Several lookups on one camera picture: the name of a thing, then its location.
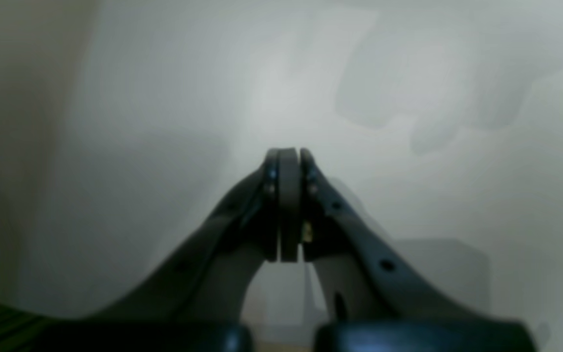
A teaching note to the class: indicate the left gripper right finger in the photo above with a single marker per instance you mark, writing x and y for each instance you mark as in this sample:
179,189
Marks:
376,300

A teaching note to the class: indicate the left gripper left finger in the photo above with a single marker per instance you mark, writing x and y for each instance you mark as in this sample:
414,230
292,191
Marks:
193,301

